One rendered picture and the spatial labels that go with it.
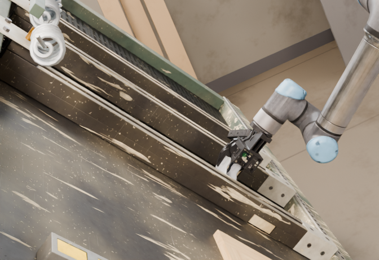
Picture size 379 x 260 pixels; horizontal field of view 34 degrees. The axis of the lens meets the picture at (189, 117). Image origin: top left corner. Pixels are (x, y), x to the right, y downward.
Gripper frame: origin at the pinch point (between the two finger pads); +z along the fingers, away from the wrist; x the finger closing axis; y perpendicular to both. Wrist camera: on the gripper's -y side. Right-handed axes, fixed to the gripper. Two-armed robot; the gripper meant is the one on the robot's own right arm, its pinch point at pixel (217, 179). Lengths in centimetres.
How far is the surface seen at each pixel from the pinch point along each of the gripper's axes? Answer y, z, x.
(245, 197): 14.3, -3.8, 2.1
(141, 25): -275, 11, 29
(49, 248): 77, -1, -57
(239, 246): 37.1, 0.3, -5.1
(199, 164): 14.0, -5.0, -14.4
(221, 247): 40.4, 1.3, -10.8
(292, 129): -216, 4, 142
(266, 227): 14.1, 0.5, 13.7
